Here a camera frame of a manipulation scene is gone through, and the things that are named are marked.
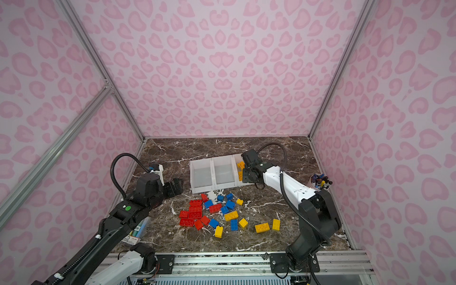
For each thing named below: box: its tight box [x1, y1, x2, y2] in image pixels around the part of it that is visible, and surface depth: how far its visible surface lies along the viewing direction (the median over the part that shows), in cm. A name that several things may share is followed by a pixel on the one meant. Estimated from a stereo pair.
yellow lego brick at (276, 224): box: [271, 218, 281, 231], surface depth 84 cm
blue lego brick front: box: [229, 219, 239, 231], surface depth 84 cm
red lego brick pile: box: [179, 193, 223, 231], surface depth 87 cm
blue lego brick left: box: [209, 218, 220, 229], surface depth 86 cm
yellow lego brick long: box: [254, 222, 271, 234], surface depth 84 cm
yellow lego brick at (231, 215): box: [224, 210, 239, 222], surface depth 87 cm
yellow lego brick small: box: [238, 217, 249, 230], surface depth 83 cm
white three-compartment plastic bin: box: [188, 153, 255, 195], surface depth 100 cm
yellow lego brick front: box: [214, 225, 224, 239], surface depth 82 cm
